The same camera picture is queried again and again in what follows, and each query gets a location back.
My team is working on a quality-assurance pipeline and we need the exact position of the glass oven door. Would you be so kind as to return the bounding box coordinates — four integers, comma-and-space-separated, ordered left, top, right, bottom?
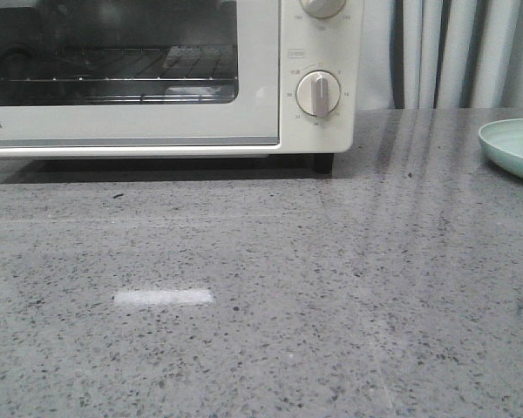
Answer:
0, 1, 280, 148

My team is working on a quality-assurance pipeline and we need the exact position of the black oven foot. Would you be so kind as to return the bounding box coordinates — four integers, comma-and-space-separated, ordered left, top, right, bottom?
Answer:
312, 153, 335, 175

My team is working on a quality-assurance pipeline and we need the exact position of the white toaster oven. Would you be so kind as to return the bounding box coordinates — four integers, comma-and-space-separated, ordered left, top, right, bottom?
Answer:
0, 1, 364, 159

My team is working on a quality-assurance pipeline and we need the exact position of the lower timer knob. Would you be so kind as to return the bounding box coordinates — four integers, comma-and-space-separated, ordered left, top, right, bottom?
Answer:
295, 71, 341, 118

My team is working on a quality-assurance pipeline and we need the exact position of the white tape strip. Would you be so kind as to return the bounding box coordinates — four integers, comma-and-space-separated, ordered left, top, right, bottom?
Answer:
113, 289, 214, 306

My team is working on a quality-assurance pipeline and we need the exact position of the upper temperature knob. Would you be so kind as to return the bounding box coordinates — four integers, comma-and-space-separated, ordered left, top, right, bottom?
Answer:
300, 0, 346, 19

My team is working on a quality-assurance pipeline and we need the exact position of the grey curtain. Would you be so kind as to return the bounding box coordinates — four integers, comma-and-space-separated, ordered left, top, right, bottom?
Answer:
357, 0, 523, 110

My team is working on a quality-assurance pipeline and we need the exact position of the light green plate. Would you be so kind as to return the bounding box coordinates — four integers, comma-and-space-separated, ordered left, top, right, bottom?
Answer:
478, 118, 523, 179

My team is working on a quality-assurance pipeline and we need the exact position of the wire oven rack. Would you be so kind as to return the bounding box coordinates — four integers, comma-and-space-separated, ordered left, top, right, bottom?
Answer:
0, 45, 239, 106

